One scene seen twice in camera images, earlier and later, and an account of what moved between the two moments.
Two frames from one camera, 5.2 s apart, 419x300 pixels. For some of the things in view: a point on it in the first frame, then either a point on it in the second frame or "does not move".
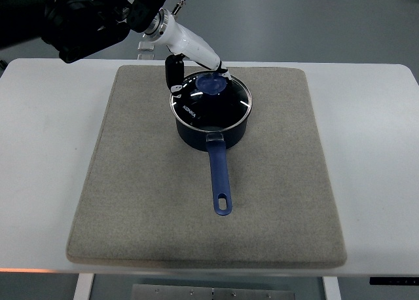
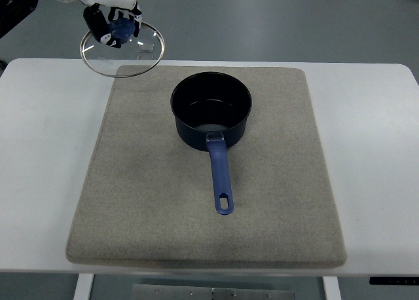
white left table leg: x=84 y=285 does not move
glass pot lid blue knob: x=211 y=101 -> x=135 y=56
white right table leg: x=332 y=288 does not move
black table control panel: x=397 y=281 does not move
